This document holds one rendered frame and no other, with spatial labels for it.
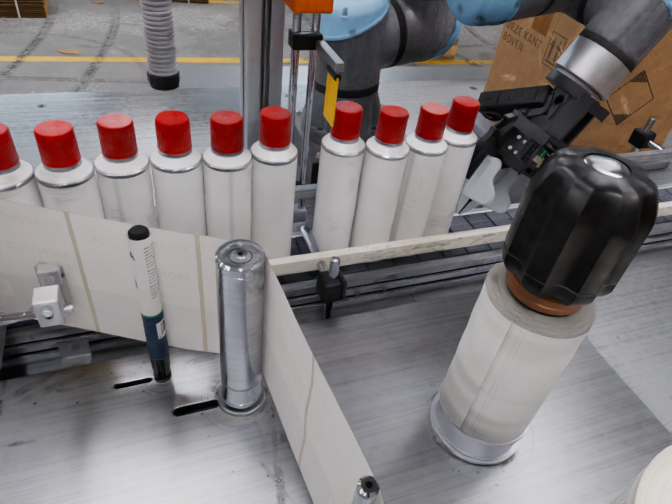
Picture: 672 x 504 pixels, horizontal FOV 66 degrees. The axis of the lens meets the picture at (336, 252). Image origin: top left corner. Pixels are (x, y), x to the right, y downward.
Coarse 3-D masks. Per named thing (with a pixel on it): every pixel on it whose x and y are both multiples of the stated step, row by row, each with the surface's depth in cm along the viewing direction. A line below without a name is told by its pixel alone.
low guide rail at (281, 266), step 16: (400, 240) 68; (416, 240) 68; (432, 240) 68; (448, 240) 69; (464, 240) 70; (480, 240) 71; (496, 240) 73; (288, 256) 63; (304, 256) 63; (320, 256) 63; (352, 256) 65; (368, 256) 66; (384, 256) 67; (400, 256) 68; (288, 272) 63
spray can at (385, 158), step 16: (384, 112) 57; (400, 112) 57; (384, 128) 58; (400, 128) 57; (368, 144) 60; (384, 144) 59; (400, 144) 59; (368, 160) 60; (384, 160) 59; (400, 160) 59; (368, 176) 61; (384, 176) 60; (400, 176) 61; (368, 192) 62; (384, 192) 62; (368, 208) 63; (384, 208) 63; (368, 224) 65; (384, 224) 65; (352, 240) 68; (368, 240) 66; (384, 240) 67
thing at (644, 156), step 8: (632, 152) 85; (640, 152) 85; (648, 152) 85; (656, 152) 86; (664, 152) 86; (632, 160) 84; (640, 160) 85; (648, 160) 86; (656, 160) 86; (312, 184) 67; (296, 192) 65; (304, 192) 66; (312, 192) 66; (104, 216) 59
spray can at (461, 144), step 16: (464, 96) 63; (464, 112) 61; (448, 128) 64; (464, 128) 62; (448, 144) 63; (464, 144) 63; (448, 160) 64; (464, 160) 65; (448, 176) 66; (464, 176) 67; (448, 192) 67; (432, 208) 69; (448, 208) 69; (432, 224) 71; (448, 224) 72
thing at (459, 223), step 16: (512, 208) 83; (464, 224) 78; (480, 224) 78; (496, 224) 79; (416, 256) 71; (432, 256) 71; (448, 256) 72; (304, 272) 66; (352, 272) 67; (32, 320) 56
